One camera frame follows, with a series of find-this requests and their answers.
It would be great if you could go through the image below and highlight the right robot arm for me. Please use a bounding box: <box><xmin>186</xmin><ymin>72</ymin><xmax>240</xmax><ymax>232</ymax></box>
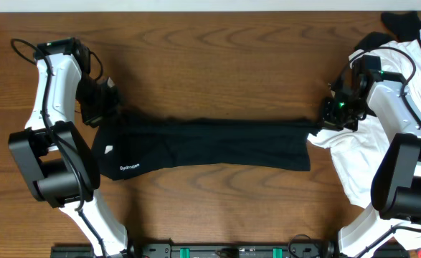
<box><xmin>321</xmin><ymin>68</ymin><xmax>421</xmax><ymax>257</ymax></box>

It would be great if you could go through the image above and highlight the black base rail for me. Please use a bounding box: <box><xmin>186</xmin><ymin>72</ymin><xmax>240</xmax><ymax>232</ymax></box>
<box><xmin>49</xmin><ymin>239</ymin><xmax>411</xmax><ymax>258</ymax></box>

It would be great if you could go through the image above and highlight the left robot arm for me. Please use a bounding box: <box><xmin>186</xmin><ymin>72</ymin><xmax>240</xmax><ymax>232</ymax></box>
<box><xmin>8</xmin><ymin>37</ymin><xmax>129</xmax><ymax>257</ymax></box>

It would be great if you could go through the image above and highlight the black garment at corner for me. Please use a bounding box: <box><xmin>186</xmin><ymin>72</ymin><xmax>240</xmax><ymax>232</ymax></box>
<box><xmin>354</xmin><ymin>11</ymin><xmax>421</xmax><ymax>50</ymax></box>

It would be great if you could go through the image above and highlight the black Sydrogen t-shirt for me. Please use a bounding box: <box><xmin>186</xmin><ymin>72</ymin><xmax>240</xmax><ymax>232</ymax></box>
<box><xmin>91</xmin><ymin>113</ymin><xmax>320</xmax><ymax>181</ymax></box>

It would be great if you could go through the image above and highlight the white garment label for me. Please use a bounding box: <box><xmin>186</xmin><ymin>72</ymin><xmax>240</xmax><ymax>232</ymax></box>
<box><xmin>104</xmin><ymin>145</ymin><xmax>113</xmax><ymax>154</ymax></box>

